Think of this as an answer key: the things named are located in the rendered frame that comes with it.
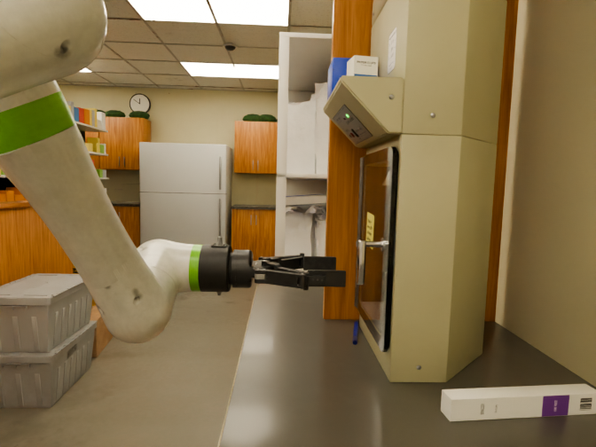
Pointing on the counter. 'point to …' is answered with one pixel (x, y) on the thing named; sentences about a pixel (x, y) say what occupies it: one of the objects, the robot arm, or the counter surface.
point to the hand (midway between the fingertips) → (334, 270)
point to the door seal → (392, 256)
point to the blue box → (336, 73)
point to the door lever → (364, 257)
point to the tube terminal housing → (441, 180)
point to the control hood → (370, 105)
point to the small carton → (363, 66)
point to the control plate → (351, 124)
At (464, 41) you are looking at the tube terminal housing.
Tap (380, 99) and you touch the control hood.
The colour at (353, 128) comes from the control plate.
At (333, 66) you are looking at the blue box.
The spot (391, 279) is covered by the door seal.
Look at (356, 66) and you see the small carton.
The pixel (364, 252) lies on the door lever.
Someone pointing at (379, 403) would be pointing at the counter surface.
